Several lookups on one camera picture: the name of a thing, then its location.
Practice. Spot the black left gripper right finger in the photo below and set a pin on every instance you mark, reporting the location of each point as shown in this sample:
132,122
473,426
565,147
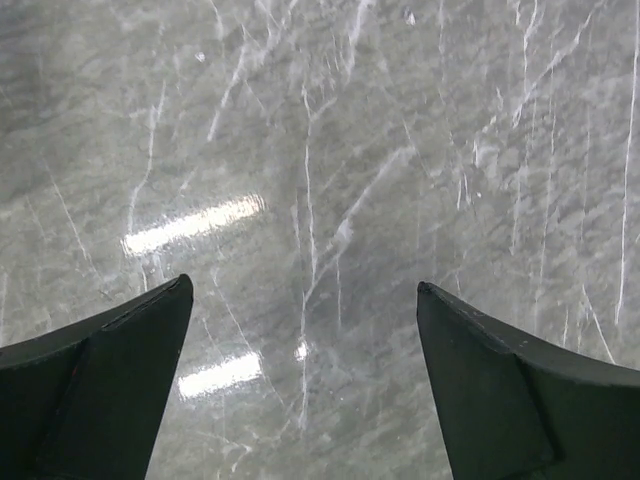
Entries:
513,406

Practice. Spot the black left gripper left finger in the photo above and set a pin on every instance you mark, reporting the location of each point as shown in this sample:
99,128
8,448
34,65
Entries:
86,401

